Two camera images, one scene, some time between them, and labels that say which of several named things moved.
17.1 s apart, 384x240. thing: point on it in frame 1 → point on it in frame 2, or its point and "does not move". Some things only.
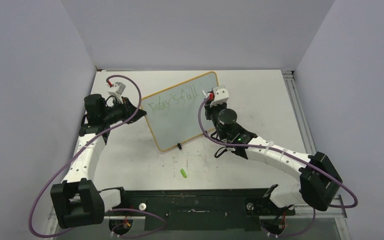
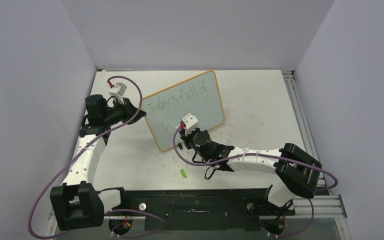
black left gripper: (127, 107) does not move
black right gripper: (209, 109) → (186, 138)
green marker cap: (183, 173) does not move
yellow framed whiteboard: (172, 114) does not move
